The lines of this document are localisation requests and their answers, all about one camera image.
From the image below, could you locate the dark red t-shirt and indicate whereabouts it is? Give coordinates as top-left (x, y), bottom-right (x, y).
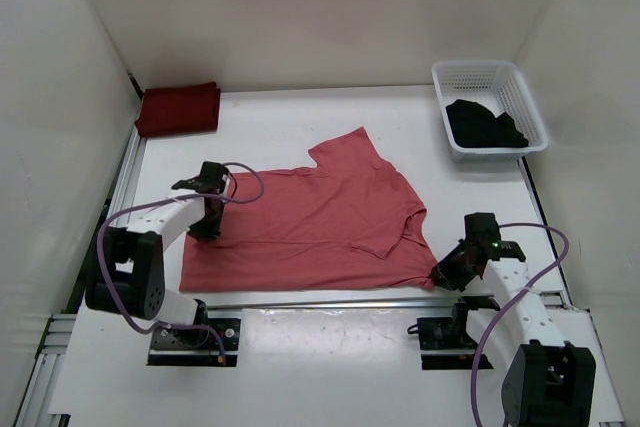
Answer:
top-left (135, 82), bottom-right (221, 138)

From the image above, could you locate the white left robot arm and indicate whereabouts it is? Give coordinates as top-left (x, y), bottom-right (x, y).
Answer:
top-left (85, 162), bottom-right (232, 347)

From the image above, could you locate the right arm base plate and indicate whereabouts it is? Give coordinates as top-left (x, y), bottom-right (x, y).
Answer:
top-left (407, 317), bottom-right (477, 371)

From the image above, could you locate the black t-shirt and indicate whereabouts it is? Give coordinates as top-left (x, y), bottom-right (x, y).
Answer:
top-left (446, 99), bottom-right (529, 149)

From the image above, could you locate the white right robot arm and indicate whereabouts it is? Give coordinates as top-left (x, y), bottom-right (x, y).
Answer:
top-left (431, 212), bottom-right (596, 426)

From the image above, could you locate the pink t-shirt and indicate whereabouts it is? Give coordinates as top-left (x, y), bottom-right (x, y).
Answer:
top-left (179, 128), bottom-right (437, 293)

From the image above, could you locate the white plastic basket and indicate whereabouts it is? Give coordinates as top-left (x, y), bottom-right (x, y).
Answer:
top-left (431, 59), bottom-right (548, 162)

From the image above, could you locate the aluminium side frame rail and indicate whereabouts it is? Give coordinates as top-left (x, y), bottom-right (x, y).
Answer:
top-left (14, 130), bottom-right (141, 426)

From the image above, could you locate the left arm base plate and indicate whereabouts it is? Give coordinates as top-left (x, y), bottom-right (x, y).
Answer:
top-left (147, 311), bottom-right (242, 367)

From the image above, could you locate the aluminium table edge rail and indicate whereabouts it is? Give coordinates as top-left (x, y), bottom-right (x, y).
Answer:
top-left (184, 287), bottom-right (490, 310)

